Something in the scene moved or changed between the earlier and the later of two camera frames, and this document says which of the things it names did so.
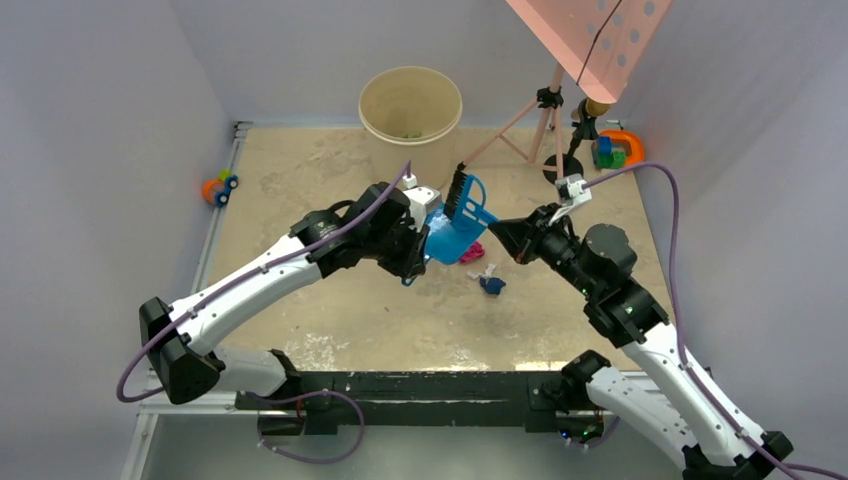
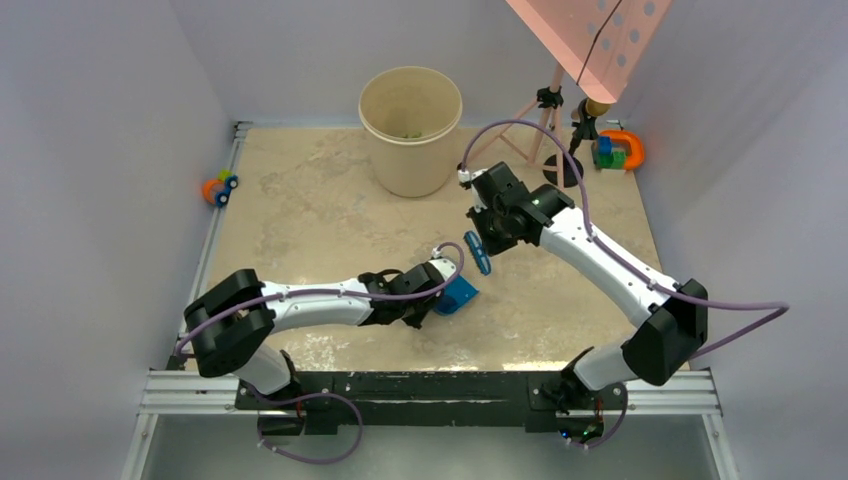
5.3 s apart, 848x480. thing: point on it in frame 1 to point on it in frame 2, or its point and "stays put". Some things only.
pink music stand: [600, 42] stays put
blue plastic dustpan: [446, 242] to [458, 292]
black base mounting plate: [532, 399] stays put
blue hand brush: [466, 199] to [479, 252]
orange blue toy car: [217, 190] stays put
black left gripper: [412, 261] to [414, 320]
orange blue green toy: [618, 149] stays put
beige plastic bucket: [410, 114] stays put
